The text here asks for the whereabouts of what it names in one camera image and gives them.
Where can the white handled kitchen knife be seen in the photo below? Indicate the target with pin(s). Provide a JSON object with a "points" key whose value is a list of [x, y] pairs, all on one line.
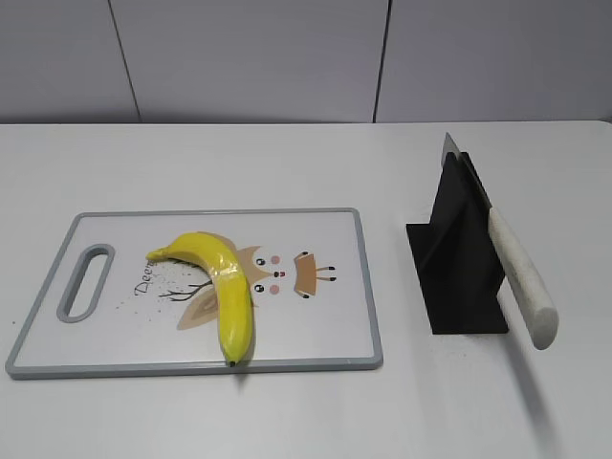
{"points": [[531, 295]]}

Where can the yellow plastic banana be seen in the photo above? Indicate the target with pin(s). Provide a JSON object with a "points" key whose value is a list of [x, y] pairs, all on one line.
{"points": [[228, 295]]}

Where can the black knife stand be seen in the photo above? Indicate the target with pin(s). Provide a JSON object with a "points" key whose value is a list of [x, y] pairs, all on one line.
{"points": [[458, 268]]}

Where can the white grey-rimmed cutting board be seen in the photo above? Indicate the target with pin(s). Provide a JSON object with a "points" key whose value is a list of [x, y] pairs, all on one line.
{"points": [[104, 310]]}

